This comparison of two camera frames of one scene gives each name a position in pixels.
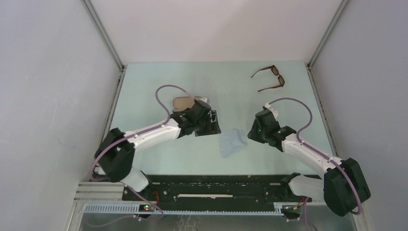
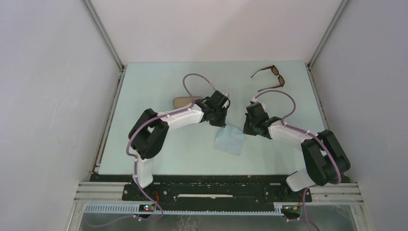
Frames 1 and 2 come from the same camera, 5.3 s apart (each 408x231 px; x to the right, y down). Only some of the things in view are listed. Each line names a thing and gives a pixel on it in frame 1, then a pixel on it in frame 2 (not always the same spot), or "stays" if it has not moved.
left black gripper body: x=198 y=123 → x=218 y=119
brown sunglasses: x=275 y=72 stays
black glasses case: x=183 y=102 stays
